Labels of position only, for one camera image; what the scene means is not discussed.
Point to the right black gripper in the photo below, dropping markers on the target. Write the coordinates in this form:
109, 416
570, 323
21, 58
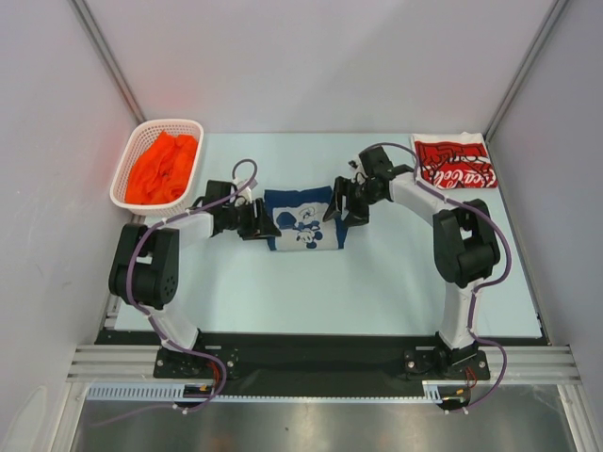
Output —
351, 197

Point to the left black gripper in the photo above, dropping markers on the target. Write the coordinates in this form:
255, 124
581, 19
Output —
258, 227

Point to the blue t shirt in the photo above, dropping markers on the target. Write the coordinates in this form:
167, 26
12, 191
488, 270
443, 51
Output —
298, 215

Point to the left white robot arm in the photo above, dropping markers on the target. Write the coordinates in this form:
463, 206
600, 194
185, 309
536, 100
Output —
146, 265

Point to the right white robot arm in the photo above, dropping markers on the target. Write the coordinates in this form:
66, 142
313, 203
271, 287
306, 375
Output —
465, 247

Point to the red folded Coca-Cola t shirt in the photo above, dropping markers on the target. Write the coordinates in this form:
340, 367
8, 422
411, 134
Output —
452, 161

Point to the white plastic laundry basket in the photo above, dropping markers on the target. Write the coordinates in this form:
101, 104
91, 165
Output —
140, 140

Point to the orange t shirt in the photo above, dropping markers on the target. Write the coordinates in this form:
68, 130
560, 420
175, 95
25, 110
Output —
161, 174

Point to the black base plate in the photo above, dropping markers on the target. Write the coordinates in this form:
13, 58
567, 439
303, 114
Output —
301, 365

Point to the aluminium extrusion rail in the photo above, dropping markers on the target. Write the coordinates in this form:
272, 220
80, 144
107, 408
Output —
525, 365

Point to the right corner aluminium post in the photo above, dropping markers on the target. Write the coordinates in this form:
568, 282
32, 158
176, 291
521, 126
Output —
535, 49

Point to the corner aluminium post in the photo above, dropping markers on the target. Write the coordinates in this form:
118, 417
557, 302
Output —
535, 49
102, 49

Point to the left corner aluminium post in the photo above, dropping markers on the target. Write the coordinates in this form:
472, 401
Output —
102, 49

